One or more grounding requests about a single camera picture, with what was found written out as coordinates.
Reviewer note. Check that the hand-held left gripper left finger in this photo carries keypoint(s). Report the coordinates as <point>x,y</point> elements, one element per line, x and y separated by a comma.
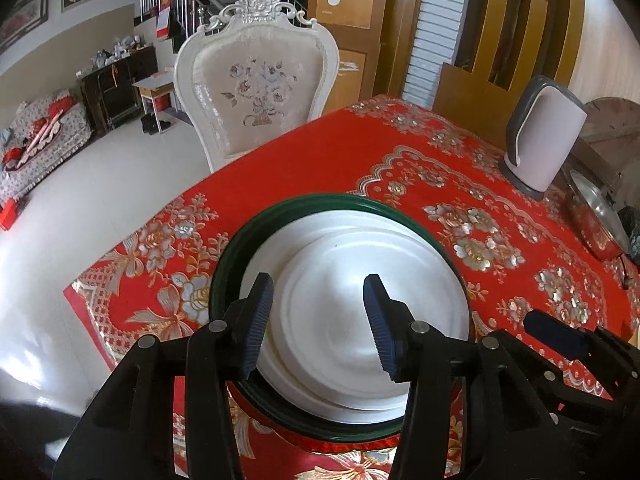
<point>257,320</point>

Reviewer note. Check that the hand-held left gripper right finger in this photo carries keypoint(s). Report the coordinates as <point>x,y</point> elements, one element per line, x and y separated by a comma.
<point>382,330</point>

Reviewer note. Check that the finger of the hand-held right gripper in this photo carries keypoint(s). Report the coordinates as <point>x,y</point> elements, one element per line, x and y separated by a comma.
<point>555,335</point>
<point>545,380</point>

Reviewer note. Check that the white plate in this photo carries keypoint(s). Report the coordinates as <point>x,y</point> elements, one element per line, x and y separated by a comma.
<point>350,216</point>
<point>350,232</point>
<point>325,305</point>

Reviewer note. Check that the green bowl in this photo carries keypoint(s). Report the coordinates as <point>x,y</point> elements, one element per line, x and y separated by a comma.
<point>235,260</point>

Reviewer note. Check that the stainless steel pot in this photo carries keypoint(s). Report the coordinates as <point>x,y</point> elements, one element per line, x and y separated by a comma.
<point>595,220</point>

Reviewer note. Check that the red floral tablecloth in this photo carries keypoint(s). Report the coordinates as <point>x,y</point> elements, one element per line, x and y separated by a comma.
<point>310,160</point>

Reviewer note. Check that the white grey electric kettle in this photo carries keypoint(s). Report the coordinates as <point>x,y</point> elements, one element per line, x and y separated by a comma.
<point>545,130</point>

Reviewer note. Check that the round wooden board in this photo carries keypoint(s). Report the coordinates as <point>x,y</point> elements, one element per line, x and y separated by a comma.
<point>612,130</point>

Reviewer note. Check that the pair of black shoes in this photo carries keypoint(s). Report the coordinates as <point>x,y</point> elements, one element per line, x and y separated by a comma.
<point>152,125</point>

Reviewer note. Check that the white ornate floral chair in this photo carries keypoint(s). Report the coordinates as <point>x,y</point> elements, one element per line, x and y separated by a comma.
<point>255,90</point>

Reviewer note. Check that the leaning wooden board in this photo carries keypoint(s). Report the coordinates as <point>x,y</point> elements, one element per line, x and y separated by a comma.
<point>475,110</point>

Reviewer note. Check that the small white desk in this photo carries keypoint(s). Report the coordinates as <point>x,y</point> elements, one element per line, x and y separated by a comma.
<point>152,82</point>

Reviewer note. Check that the red box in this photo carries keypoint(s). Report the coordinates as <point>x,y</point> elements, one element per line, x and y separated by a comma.
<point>7,215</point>

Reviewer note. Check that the floral covered sofa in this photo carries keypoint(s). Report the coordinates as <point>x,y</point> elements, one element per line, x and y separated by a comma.
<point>65,125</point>

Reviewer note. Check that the dark wooden cabinet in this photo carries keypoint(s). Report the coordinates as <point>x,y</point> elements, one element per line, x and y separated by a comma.
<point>115,85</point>

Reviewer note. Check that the red white rolled scroll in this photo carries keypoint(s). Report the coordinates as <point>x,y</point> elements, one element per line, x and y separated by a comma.
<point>42,132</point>

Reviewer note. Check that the group of ceramic ornaments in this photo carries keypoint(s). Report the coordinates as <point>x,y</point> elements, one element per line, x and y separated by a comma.
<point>117,52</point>

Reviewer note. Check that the white louvred panel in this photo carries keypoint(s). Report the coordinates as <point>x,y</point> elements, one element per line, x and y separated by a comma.
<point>435,25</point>

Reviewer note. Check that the wooden door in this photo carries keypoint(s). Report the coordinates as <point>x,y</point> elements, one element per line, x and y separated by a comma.
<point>350,10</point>

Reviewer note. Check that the red banner sign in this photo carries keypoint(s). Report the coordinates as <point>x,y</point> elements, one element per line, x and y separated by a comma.
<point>164,10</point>

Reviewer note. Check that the wooden slatted partition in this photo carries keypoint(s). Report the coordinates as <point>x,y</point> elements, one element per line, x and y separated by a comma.
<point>520,10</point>

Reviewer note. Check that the long framed picture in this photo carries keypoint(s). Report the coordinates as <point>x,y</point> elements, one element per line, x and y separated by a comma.
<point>22,17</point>

